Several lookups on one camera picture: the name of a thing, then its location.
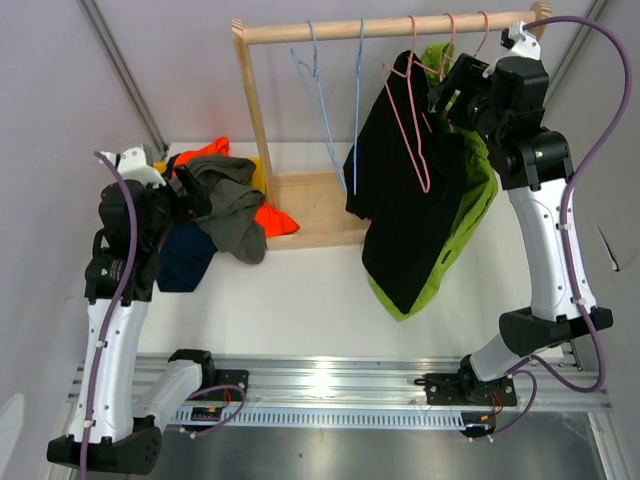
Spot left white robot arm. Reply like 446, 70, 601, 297
46, 167, 217, 475

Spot pink hanger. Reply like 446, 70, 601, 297
437, 12, 457, 81
384, 15, 431, 194
473, 10, 491, 58

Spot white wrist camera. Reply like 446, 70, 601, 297
99, 144, 166, 188
482, 21, 541, 79

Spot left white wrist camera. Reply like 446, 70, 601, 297
99, 144, 166, 188

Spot light blue hanger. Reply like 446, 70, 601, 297
290, 21, 347, 193
352, 18, 365, 196

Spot aluminium mounting rail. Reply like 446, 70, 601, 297
67, 353, 612, 412

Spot orange mesh shorts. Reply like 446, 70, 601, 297
166, 137, 300, 238

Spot wooden clothes rack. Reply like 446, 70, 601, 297
229, 2, 554, 252

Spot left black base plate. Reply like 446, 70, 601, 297
187, 369, 250, 402

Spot lime green shorts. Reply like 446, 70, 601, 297
367, 42, 500, 323

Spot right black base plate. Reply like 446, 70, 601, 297
413, 373, 518, 407

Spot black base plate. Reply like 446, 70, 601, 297
413, 373, 518, 407
187, 369, 250, 402

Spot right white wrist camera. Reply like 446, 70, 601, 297
482, 21, 541, 79

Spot slotted grey cable duct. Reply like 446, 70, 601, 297
87, 405, 501, 429

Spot dark olive shorts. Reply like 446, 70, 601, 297
178, 154, 267, 265

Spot navy blue shorts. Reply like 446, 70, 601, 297
157, 222, 218, 293

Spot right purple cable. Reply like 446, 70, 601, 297
522, 15, 634, 392

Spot black shorts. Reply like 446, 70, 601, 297
343, 51, 468, 321

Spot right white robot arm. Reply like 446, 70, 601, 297
429, 54, 613, 404

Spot yellow plastic tray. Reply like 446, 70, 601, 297
153, 157, 267, 194

